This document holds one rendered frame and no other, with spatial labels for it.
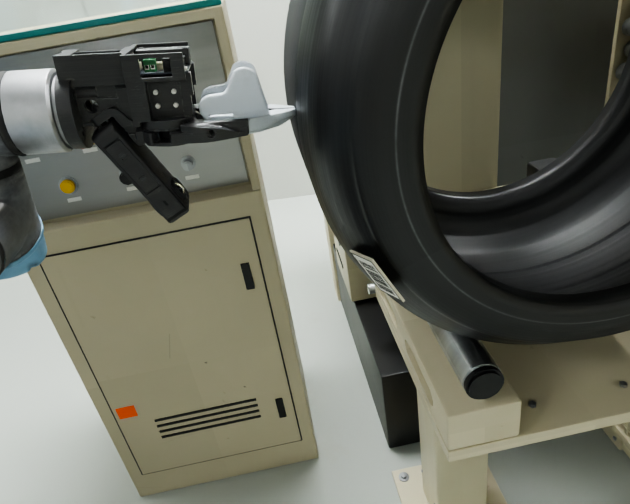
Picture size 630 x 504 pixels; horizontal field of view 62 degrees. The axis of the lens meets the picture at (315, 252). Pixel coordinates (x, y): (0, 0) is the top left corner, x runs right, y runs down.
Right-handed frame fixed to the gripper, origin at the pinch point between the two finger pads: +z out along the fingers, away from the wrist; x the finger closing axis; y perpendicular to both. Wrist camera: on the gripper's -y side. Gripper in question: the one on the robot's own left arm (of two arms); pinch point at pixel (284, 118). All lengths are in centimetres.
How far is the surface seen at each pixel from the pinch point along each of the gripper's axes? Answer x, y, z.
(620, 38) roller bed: 37, 0, 62
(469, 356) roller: -9.3, -25.4, 18.5
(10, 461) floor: 81, -131, -93
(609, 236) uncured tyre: 6.0, -20.9, 44.5
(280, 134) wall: 253, -77, 16
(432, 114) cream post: 24.8, -7.5, 24.5
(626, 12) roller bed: 37, 4, 62
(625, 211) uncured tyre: 8, -18, 48
